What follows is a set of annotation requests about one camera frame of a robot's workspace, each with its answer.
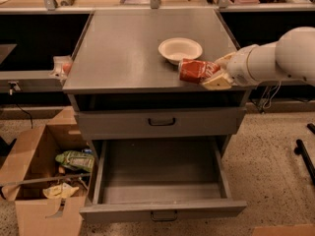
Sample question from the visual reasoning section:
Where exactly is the black middle drawer handle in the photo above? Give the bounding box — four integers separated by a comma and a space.
151, 210, 178, 222

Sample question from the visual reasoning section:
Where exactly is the black drawer handle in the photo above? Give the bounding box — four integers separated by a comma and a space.
151, 210, 178, 222
148, 118, 176, 127

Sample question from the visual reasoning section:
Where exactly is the black power cable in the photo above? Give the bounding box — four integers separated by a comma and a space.
14, 102, 34, 130

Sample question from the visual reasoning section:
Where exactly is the grey drawer cabinet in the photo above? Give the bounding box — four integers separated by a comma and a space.
63, 8, 250, 152

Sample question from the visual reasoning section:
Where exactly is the red coke can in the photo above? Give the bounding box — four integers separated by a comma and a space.
178, 59, 221, 84

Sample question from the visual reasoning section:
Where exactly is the yellow snack bag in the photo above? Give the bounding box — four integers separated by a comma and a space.
42, 183, 79, 199

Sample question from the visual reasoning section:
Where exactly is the green chip bag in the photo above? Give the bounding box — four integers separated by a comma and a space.
55, 150, 95, 172

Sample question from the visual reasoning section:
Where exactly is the black top drawer handle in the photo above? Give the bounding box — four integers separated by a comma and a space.
148, 118, 176, 127

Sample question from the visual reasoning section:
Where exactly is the brown cardboard box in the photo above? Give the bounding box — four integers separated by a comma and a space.
0, 107, 90, 236

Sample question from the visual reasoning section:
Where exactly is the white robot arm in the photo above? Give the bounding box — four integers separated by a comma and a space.
201, 27, 315, 90

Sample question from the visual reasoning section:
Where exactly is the black floor bar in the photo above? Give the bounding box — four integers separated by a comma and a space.
294, 139, 315, 185

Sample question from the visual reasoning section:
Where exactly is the open grey middle drawer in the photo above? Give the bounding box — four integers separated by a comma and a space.
80, 137, 246, 223

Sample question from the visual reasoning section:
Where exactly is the closed grey top drawer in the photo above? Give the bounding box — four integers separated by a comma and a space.
75, 107, 245, 140

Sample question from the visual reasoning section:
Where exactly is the white paper bowl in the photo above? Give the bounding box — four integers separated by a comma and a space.
158, 37, 203, 65

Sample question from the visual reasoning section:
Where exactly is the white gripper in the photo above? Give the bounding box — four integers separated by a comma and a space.
202, 44, 258, 90

